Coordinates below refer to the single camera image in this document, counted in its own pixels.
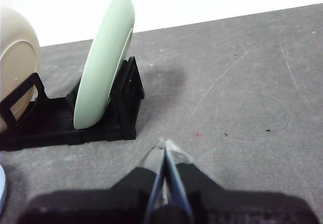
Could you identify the green plate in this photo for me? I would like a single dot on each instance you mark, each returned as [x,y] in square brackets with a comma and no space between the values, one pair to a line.
[101,70]

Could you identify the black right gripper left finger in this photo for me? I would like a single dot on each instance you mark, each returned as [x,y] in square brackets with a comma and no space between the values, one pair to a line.
[131,191]

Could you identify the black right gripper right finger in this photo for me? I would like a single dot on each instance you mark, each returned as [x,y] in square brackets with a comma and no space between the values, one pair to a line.
[202,196]

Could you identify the cream plate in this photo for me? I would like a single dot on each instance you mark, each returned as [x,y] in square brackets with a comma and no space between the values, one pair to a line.
[15,57]

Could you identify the black plate rack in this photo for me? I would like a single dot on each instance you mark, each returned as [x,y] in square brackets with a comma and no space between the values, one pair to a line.
[60,130]

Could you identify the blue plate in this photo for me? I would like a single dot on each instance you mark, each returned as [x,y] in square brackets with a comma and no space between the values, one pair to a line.
[2,183]

